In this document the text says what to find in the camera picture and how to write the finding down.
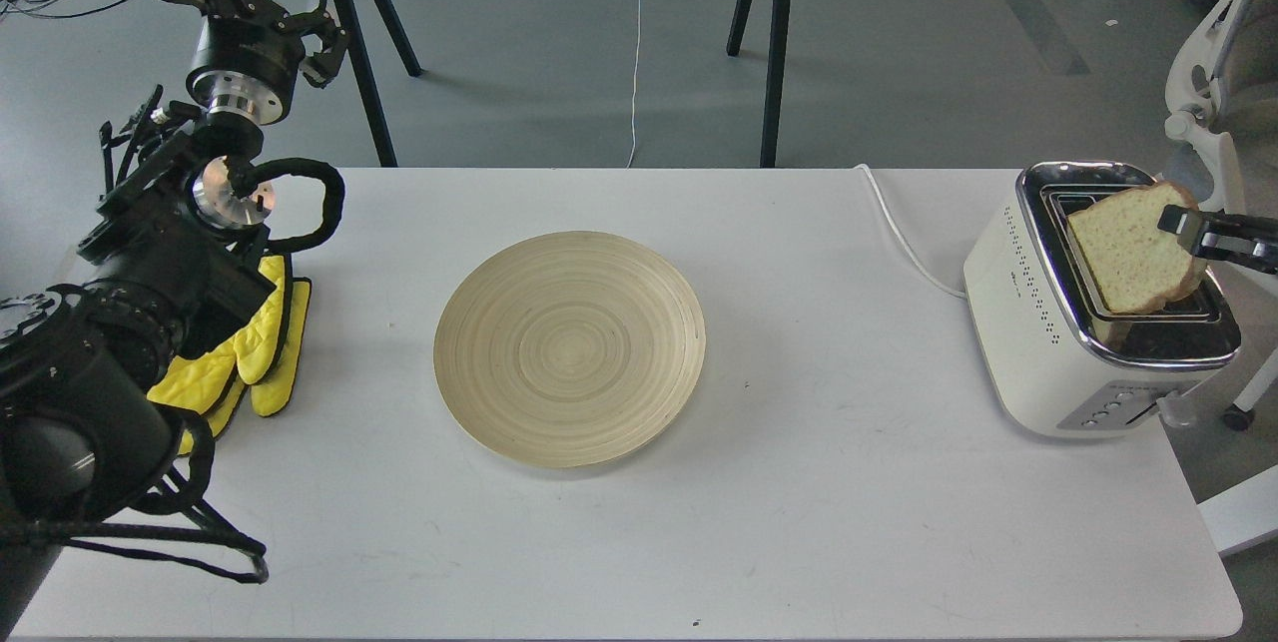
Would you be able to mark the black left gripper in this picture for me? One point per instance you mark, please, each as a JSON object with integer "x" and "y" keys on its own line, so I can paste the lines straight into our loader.
{"x": 254, "y": 51}

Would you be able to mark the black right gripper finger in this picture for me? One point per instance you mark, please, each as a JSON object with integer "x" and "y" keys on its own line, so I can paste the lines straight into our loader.
{"x": 1184, "y": 221}
{"x": 1256, "y": 254}

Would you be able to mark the slice of bread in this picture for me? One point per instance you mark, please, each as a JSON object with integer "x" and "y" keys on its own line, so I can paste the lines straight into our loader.
{"x": 1138, "y": 268}

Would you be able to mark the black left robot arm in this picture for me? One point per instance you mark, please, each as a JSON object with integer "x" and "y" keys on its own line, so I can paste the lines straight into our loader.
{"x": 189, "y": 210}

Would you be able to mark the cream white toaster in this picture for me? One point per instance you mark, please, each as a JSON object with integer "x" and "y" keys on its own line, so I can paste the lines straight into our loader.
{"x": 1062, "y": 363}

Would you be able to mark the white office chair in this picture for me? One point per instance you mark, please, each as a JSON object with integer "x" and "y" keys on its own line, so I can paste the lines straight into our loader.
{"x": 1224, "y": 74}

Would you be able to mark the yellow oven mitt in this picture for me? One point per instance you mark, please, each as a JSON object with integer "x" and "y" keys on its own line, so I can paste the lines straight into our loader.
{"x": 258, "y": 364}

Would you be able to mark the round wooden plate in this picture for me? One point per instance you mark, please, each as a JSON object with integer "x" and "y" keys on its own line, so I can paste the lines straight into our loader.
{"x": 570, "y": 349}

